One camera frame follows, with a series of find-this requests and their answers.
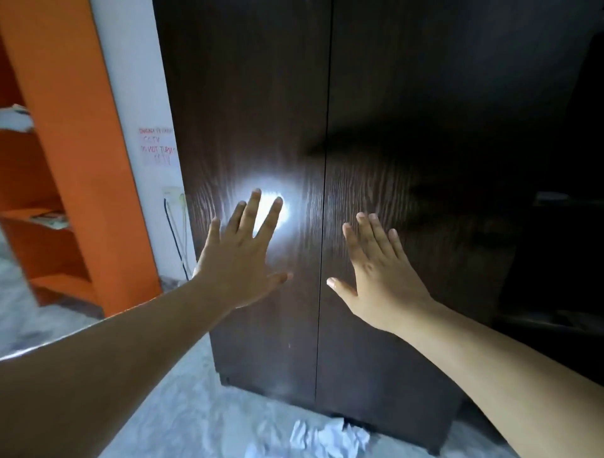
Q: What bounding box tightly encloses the white paper stack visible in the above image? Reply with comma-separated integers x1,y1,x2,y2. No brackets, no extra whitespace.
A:
0,104,35,133

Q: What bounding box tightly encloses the person's right forearm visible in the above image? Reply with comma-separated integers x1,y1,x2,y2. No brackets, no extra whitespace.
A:
396,301,604,458

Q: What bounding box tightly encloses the white paper pile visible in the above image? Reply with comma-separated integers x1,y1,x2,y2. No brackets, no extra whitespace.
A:
245,417,371,458

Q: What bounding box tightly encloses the stack of magazines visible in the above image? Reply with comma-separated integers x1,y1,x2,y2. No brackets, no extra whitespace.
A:
29,211,72,231

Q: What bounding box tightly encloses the person's right hand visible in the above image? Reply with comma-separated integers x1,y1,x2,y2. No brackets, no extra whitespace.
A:
326,211,436,336

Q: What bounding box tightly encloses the person's left forearm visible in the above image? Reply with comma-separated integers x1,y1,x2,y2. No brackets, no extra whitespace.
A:
0,278,237,458

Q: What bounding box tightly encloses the orange wooden shelf unit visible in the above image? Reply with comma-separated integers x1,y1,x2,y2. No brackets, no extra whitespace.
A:
0,0,164,318

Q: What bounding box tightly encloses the white wall sign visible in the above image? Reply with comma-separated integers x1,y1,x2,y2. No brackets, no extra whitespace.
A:
137,125,178,169

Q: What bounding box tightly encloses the black cable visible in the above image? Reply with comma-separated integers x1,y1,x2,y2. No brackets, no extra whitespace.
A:
163,198,191,280

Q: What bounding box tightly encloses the person's left hand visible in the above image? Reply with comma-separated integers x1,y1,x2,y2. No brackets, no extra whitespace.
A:
192,188,294,310

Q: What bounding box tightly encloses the dark wooden cabinet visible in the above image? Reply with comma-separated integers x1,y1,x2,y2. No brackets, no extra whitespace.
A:
153,0,604,456

